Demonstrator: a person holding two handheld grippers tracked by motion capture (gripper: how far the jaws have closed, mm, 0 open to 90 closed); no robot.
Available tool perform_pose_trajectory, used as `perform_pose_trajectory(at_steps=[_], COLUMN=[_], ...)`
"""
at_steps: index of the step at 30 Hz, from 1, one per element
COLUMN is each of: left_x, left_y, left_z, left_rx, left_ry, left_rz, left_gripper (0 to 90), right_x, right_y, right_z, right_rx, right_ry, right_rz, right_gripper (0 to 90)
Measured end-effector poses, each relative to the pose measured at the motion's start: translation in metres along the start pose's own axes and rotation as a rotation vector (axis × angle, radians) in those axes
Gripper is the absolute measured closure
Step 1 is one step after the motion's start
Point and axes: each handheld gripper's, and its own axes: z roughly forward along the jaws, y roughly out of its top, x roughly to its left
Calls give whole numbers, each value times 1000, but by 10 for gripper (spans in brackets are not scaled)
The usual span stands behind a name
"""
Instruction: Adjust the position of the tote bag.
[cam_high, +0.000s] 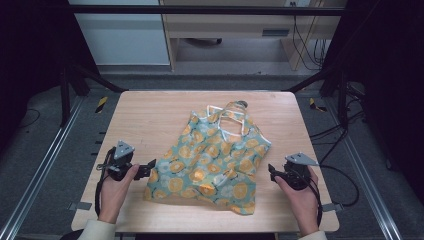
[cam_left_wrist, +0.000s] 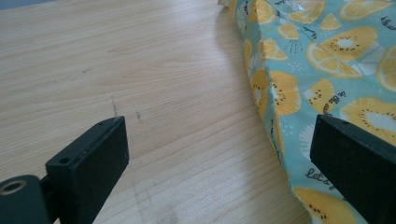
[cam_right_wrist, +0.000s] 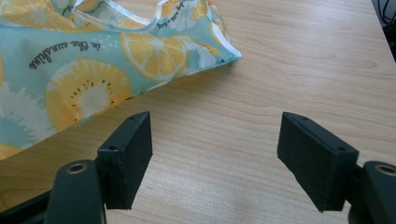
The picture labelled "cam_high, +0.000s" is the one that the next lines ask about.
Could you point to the grey metal bracket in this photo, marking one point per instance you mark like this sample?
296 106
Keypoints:
333 207
80 206

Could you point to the person's right hand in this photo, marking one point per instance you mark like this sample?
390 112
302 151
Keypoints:
303 203

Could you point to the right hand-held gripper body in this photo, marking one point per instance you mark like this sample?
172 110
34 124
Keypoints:
296 173

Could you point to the aluminium rail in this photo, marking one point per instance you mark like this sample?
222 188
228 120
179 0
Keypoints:
370 186
40 166

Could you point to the black horizontal frame bar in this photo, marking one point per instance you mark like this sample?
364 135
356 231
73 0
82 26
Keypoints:
200 10

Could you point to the white cabinet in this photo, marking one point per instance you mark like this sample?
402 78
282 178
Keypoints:
123 40

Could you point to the light wooden desk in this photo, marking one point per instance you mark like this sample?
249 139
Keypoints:
226 25

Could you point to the black metal stand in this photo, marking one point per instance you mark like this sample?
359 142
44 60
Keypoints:
65 96
342 96

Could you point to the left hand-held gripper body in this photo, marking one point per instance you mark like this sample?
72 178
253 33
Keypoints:
122 156

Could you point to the person's left hand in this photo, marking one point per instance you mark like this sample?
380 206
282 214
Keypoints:
113 196

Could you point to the black curtain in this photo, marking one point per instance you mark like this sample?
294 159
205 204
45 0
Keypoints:
30 50
390 66

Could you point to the yellow-black tape strip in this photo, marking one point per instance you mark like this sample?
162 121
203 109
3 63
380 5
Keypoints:
101 104
315 105

